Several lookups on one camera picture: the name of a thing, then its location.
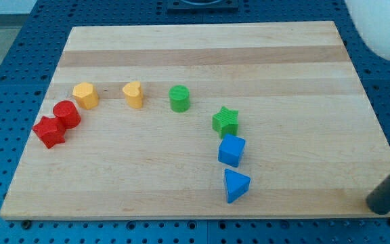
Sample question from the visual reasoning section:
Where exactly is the yellow heart block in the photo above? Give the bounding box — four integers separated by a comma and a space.
122, 81, 144, 109

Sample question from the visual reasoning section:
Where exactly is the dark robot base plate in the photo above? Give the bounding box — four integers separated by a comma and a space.
167, 0, 240, 13

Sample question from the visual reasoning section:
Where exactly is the red star block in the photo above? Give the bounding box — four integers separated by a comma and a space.
32, 116, 66, 148

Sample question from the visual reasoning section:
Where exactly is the blue triangle block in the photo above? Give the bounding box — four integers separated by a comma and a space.
223, 169, 251, 204

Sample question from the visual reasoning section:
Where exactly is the yellow hexagon block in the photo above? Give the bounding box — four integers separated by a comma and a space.
72, 82, 100, 110

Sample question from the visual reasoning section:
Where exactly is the red cylinder block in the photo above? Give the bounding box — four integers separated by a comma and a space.
53, 100, 81, 129

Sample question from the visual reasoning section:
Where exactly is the green star block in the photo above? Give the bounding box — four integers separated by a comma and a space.
212, 106, 239, 139

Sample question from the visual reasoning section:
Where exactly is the green cylinder block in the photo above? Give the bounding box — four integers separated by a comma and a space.
169, 85, 190, 113

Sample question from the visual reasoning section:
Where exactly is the wooden board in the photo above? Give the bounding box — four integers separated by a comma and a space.
0, 21, 390, 220

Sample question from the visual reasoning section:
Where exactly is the blue cube block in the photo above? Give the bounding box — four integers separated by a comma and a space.
217, 134, 246, 167

